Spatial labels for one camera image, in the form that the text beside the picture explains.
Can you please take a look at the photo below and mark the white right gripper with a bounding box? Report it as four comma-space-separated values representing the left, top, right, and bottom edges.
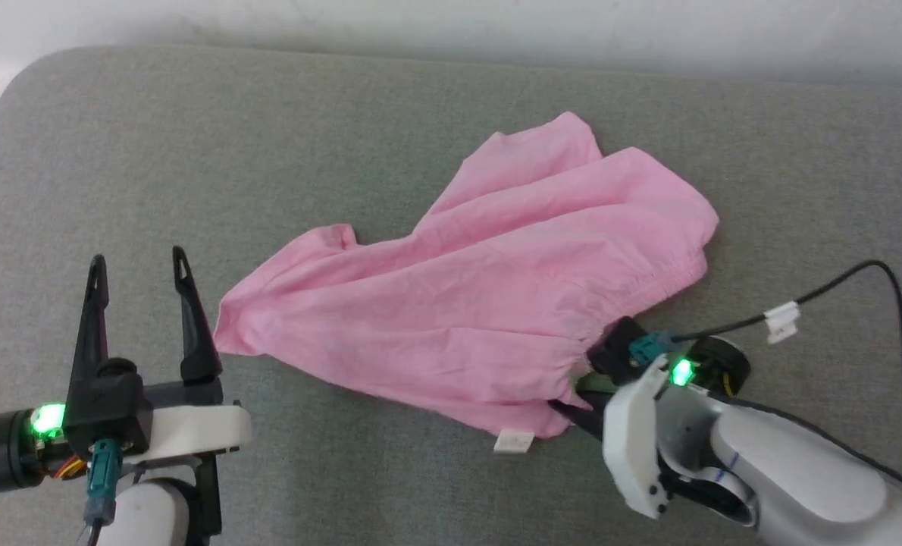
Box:
547, 336, 752, 521

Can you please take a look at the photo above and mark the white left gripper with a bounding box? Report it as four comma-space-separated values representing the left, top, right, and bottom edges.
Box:
0, 246, 254, 495

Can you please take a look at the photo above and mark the pink cloth garment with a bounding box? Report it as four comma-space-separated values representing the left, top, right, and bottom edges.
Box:
213, 111, 720, 455

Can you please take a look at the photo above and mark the grey-green fabric sofa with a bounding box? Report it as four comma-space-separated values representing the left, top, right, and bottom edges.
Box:
0, 45, 902, 546

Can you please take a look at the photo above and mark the left black cable teal plug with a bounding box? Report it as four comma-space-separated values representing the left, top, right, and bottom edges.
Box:
82, 438, 124, 546

